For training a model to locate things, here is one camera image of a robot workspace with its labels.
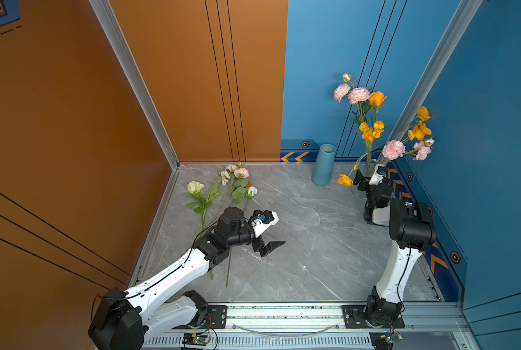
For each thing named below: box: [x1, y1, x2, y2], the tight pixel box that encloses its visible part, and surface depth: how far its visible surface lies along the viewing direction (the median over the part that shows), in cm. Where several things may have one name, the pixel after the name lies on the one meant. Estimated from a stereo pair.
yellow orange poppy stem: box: [359, 121, 385, 167], surface depth 79 cm
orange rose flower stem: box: [369, 91, 387, 126], surface depth 91 cm
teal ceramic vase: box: [311, 143, 337, 186], surface depth 102 cm
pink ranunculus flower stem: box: [381, 137, 435, 167], surface depth 82 cm
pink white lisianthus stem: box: [333, 72, 371, 125], surface depth 84 cm
